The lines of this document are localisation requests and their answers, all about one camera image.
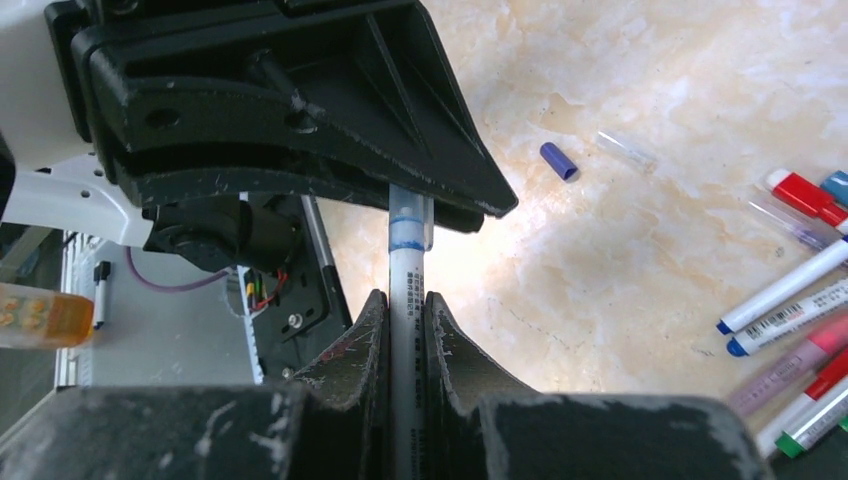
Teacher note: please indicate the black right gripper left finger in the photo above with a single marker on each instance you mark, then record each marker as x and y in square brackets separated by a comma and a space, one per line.
[317, 425]

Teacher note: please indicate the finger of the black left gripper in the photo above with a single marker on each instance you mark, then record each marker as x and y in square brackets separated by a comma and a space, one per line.
[183, 100]

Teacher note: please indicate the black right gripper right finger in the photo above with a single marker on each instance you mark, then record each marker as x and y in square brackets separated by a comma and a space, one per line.
[487, 424]

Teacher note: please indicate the blue cap white marker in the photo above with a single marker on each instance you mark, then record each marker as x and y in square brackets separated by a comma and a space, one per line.
[409, 238]

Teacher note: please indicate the purple cap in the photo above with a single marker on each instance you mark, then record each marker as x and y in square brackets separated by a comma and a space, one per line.
[559, 162]

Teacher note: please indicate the clear pen cap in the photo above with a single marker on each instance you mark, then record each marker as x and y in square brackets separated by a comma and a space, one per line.
[621, 147]

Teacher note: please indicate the green black marker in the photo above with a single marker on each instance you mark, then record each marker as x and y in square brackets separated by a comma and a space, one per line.
[817, 420]

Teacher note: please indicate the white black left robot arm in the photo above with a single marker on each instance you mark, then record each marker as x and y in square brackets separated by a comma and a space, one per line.
[37, 128]

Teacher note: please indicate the red cap white marker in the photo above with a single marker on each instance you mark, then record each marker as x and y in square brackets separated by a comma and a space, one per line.
[807, 198]

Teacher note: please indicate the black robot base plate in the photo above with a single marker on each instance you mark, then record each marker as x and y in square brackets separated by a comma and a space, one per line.
[286, 331]

